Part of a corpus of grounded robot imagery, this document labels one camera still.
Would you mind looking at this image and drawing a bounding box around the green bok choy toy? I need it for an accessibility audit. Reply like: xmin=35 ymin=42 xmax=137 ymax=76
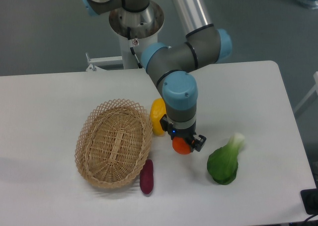
xmin=207 ymin=133 xmax=245 ymax=185

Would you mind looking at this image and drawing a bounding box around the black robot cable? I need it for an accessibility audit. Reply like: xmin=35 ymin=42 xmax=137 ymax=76
xmin=127 ymin=26 xmax=145 ymax=69

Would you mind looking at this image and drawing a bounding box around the black device at edge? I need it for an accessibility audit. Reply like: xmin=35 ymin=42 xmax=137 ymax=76
xmin=300 ymin=188 xmax=318 ymax=215

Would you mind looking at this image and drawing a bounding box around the white furniture leg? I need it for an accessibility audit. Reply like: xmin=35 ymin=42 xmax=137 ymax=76
xmin=293 ymin=72 xmax=318 ymax=119

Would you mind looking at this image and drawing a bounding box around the purple sweet potato toy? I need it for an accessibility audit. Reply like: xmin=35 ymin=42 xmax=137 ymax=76
xmin=140 ymin=159 xmax=154 ymax=195

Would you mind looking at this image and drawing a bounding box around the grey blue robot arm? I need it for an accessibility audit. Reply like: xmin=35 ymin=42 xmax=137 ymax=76
xmin=82 ymin=0 xmax=232 ymax=154

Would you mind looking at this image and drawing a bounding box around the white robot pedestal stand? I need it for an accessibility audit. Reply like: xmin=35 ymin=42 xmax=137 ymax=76
xmin=86 ymin=0 xmax=164 ymax=71

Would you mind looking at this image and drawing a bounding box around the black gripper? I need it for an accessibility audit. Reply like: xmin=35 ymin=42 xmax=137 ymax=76
xmin=159 ymin=114 xmax=206 ymax=152

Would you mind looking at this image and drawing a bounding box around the yellow mango toy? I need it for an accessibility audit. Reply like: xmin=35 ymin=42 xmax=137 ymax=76
xmin=150 ymin=98 xmax=166 ymax=137

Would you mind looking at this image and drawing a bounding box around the woven wicker basket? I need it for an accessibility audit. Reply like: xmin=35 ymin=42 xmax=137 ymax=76
xmin=75 ymin=99 xmax=153 ymax=189

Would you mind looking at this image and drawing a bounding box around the orange fruit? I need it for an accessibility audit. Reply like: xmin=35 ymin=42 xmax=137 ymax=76
xmin=172 ymin=137 xmax=191 ymax=155

